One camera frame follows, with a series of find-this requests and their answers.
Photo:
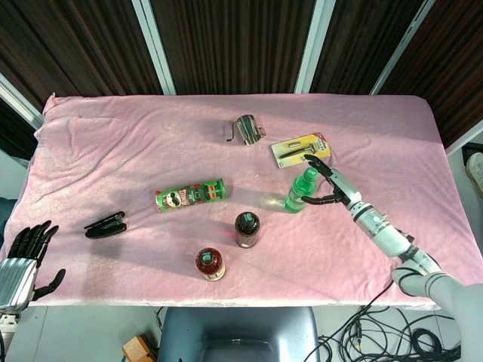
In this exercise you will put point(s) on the white partition post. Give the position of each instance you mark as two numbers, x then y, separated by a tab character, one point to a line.
154	45
466	139
402	45
20	102
313	45

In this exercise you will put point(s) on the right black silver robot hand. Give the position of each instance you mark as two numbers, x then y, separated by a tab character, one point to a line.
345	190

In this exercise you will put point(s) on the razor blister pack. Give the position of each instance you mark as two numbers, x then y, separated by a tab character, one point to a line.
298	151

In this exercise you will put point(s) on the orange box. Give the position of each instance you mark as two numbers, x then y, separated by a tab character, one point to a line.
137	348

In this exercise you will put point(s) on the labelled brown tea bottle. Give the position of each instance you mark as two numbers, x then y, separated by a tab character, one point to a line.
209	264

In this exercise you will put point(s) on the green plastic soda bottle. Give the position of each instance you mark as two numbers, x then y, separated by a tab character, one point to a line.
298	192

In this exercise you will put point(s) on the white shoe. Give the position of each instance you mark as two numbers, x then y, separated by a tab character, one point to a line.
476	167

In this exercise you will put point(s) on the black stapler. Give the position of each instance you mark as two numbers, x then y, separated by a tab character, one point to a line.
107	226

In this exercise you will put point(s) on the green chips can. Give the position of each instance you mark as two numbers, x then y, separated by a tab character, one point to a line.
190	195

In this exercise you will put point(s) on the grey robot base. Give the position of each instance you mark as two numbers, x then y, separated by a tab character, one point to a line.
237	332

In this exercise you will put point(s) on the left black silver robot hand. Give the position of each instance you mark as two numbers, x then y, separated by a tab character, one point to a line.
17	269

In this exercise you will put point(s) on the dark unlabelled tea bottle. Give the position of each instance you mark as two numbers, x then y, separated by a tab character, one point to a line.
247	230

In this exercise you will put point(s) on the pink table cloth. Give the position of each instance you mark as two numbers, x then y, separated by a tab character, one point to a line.
151	151

